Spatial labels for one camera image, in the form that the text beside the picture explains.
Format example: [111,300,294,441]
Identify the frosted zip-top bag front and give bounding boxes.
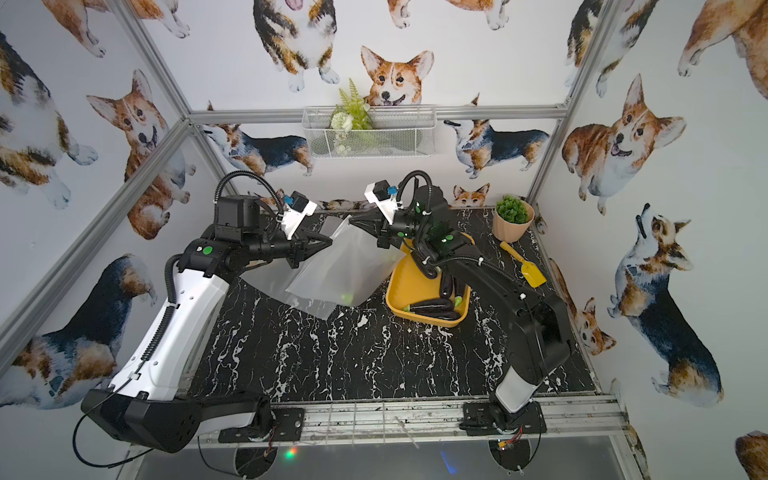
[287,216,405,307]

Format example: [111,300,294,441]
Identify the frosted zip-top bag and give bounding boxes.
[287,216,405,307]
[240,259,337,320]

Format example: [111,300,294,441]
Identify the yellow plastic tray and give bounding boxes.
[385,244,472,328]

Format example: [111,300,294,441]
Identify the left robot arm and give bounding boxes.
[81,225,332,453]

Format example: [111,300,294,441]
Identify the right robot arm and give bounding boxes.
[350,212,574,414]

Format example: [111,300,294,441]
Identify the frosted zip-top bag rear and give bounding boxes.
[240,259,337,320]

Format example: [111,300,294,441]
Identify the purple eggplant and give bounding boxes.
[402,298,455,316]
[439,270,454,299]
[429,310,462,322]

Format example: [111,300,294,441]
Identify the pink pot green plant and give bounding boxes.
[492,195,535,243]

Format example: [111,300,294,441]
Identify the artificial fern and flower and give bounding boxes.
[329,79,376,156]

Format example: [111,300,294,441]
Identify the yellow plastic scoop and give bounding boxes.
[500,241,547,288]

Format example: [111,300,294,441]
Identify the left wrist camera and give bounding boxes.
[280,191,317,240]

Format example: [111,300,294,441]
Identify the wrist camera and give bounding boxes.
[364,180,401,225]
[280,191,317,240]

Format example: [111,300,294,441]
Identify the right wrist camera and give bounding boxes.
[364,180,401,225]

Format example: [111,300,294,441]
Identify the white wire wall basket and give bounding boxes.
[301,106,437,158]

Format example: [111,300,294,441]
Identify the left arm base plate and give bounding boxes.
[218,407,306,443]

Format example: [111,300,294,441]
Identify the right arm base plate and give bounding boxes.
[459,402,547,436]

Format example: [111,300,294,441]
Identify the aluminium frame post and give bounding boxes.
[1,119,192,371]

